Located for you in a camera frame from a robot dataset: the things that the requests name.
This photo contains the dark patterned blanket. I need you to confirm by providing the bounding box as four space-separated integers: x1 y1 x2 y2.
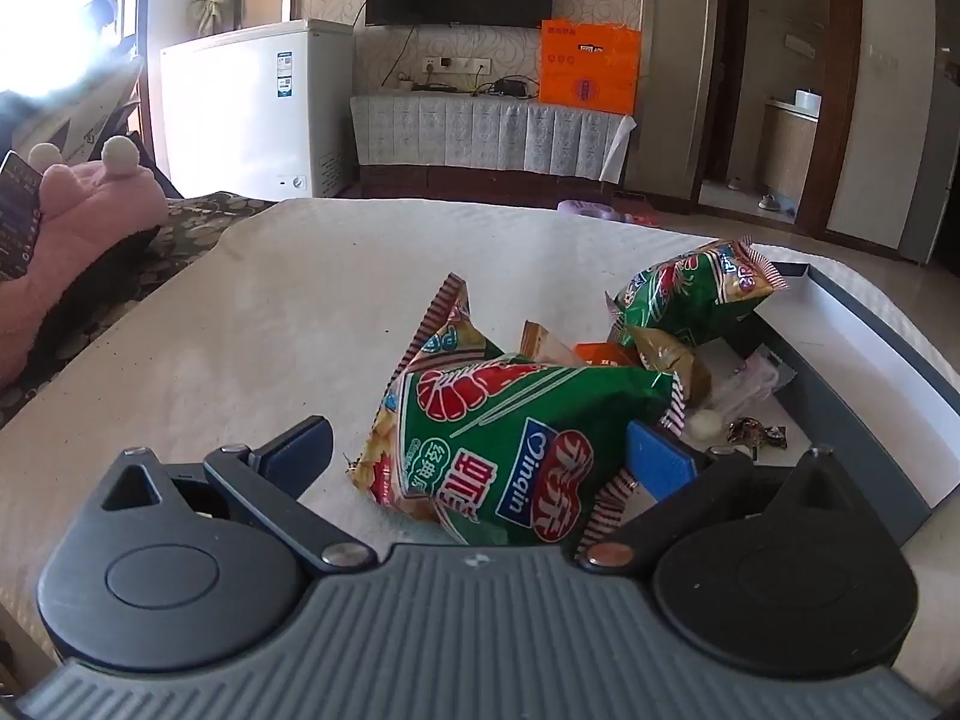
0 191 278 410

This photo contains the kitchen counter cabinet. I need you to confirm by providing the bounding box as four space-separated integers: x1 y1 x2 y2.
761 101 818 200

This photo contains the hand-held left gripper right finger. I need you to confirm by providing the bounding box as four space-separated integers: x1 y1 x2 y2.
577 420 863 572

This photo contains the dark wooden kitchen door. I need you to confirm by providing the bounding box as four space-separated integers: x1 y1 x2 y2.
709 0 751 181

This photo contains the white lace cloth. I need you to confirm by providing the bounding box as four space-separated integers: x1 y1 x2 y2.
350 94 637 182

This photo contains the orange snack bar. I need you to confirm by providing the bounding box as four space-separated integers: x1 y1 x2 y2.
574 341 638 368

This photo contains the orange gift box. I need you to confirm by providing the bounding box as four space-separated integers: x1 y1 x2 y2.
540 19 642 115

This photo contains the brown gold snack packet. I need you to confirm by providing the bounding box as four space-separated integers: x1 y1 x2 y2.
626 326 713 402

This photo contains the green shrimp chip bag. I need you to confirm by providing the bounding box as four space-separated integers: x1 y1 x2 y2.
345 274 687 547
606 236 788 350

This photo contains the white chest freezer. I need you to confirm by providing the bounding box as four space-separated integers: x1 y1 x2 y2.
160 19 355 200

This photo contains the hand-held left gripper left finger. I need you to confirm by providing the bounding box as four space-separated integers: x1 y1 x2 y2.
99 414 378 577

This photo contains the clear purple candy packet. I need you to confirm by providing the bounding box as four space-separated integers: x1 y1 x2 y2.
709 345 796 421

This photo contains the clear peanut packet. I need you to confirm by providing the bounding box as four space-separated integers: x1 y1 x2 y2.
520 321 582 367

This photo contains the red floor mat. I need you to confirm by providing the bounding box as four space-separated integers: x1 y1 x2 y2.
611 191 661 226

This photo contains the black and white clothes pile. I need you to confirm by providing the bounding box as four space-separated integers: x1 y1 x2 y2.
0 52 143 166

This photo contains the small dark foil candy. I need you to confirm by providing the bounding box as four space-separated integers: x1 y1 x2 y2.
727 416 787 451

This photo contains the silver refrigerator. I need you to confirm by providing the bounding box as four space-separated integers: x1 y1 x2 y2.
900 0 960 271

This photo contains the grey shallow box tray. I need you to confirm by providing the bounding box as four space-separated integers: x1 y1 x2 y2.
720 259 960 541

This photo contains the dark wooden TV cabinet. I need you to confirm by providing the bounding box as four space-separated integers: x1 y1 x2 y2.
358 161 623 200

